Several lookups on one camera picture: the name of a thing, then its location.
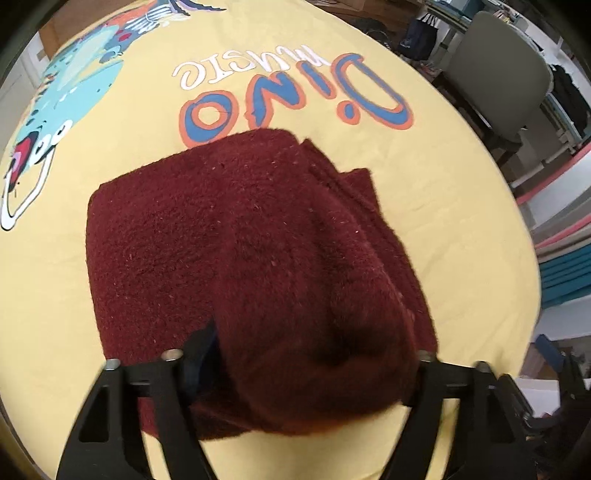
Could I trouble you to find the dark red knitted sweater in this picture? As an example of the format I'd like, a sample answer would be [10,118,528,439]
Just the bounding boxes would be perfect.
[86,129,438,440]

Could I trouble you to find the yellow dino print bedspread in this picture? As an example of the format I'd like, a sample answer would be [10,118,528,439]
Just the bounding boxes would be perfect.
[1,1,540,476]

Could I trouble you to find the stacked teal folded towels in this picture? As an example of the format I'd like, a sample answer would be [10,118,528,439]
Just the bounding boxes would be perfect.
[540,245,591,309]

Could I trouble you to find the grey green upholstered chair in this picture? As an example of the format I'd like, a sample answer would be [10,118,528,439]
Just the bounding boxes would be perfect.
[432,11,553,156]

